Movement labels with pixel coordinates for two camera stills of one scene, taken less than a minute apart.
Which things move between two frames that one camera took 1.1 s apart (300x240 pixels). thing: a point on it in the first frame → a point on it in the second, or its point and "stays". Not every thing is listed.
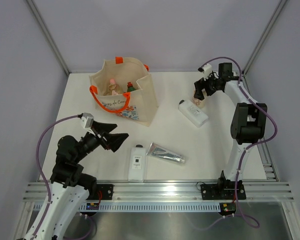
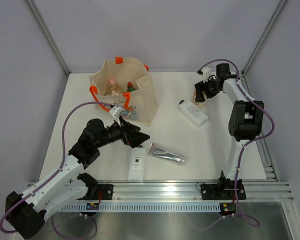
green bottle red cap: [130, 87] stays
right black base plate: [224, 191] stays
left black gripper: [114, 140] → [130, 134]
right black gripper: [202, 83] stays
